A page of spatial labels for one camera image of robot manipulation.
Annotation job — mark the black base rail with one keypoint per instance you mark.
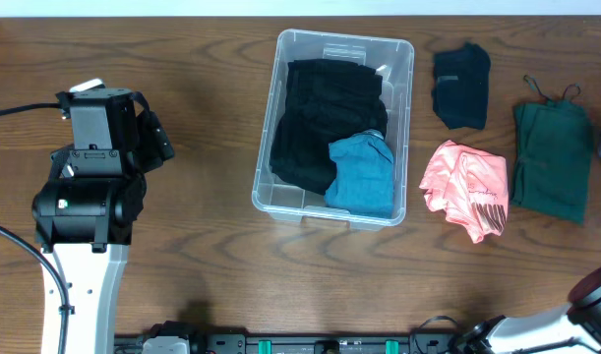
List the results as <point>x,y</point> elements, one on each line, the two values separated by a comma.
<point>174,337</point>

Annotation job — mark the pink printed shirt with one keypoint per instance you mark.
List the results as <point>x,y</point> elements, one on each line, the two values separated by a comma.
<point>470,186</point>

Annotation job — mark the small black folded garment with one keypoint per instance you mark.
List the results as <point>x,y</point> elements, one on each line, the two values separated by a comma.
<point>461,91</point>

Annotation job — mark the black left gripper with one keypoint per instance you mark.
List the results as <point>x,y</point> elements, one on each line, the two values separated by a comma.
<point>149,141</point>

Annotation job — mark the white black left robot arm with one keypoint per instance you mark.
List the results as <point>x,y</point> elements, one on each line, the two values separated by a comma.
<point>85,213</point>

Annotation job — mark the blue cloth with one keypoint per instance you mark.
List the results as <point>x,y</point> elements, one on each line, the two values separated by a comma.
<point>363,182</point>

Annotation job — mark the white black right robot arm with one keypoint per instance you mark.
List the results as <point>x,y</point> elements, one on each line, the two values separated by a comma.
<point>572,328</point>

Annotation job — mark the clear plastic storage bin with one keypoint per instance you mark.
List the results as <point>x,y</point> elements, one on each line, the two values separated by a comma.
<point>393,59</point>

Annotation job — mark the large black garment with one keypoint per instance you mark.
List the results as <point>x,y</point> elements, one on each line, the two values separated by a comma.
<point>326,101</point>

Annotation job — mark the dark green camisole top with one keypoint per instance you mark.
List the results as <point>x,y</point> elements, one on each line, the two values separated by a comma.
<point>554,147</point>

